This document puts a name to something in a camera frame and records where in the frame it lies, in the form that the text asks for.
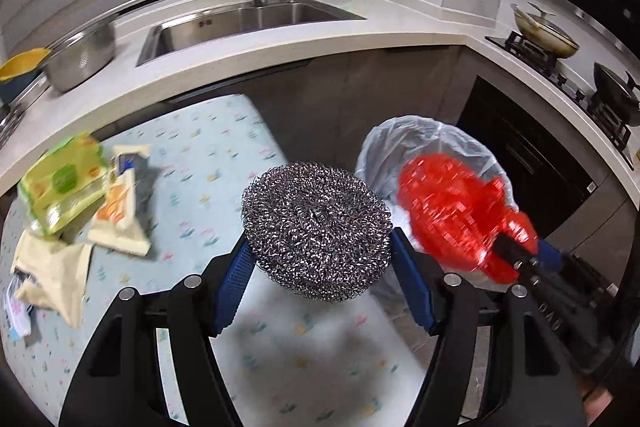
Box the black wok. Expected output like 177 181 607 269
592 62 640 128

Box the wok with glass lid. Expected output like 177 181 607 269
510 2 581 59

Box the cream snack wrapper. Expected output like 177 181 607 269
11 232 95 330

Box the black built-in oven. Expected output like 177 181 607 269
457 74 598 238

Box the cream wrapper with blue print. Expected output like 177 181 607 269
111 143 152 175

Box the light blue white packet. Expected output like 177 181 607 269
2 274 33 340

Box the steel wool scourer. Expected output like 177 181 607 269
241 162 393 303

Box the red plastic bag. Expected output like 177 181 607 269
396 152 538 285

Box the green snack packet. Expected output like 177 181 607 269
17 132 111 238

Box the floral printed tablecloth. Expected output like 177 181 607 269
0 93 436 427

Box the bin with clear plastic liner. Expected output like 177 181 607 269
355 114 516 308

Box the metal steamer rack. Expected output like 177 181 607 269
0 102 26 148

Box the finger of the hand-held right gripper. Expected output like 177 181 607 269
492 234 538 277
536 239 568 275

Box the steel colander bowl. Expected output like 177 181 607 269
42 12 118 92

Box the blue basin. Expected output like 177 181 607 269
0 72 43 105

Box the black gas stove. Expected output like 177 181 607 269
485 29 640 155

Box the stainless steel sink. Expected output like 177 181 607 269
136 0 368 68

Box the yellow orange snack wrapper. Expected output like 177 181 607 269
87 169 152 258

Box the brown base cabinet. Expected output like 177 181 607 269
165 44 476 188

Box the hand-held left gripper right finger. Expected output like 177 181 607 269
390 229 586 427

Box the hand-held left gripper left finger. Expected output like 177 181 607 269
59 242 256 427

